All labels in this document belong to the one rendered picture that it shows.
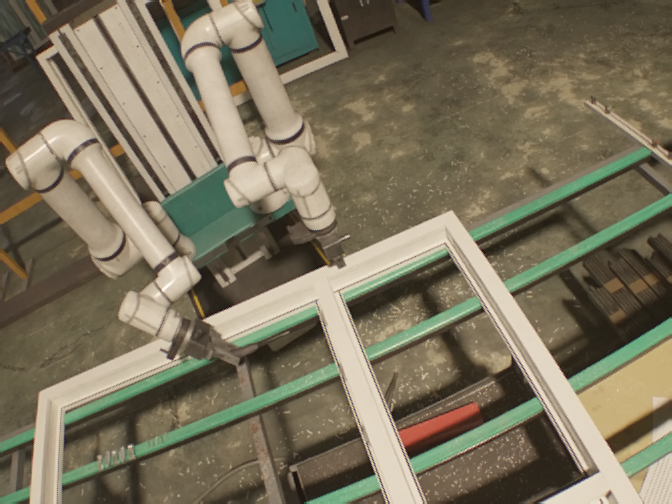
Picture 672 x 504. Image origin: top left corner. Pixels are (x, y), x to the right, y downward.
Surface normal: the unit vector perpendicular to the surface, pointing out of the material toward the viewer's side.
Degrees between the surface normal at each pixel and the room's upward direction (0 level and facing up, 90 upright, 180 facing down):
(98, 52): 90
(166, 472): 0
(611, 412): 0
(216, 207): 90
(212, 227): 0
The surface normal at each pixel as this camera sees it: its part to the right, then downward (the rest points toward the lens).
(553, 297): -0.29, -0.64
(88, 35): 0.47, 0.56
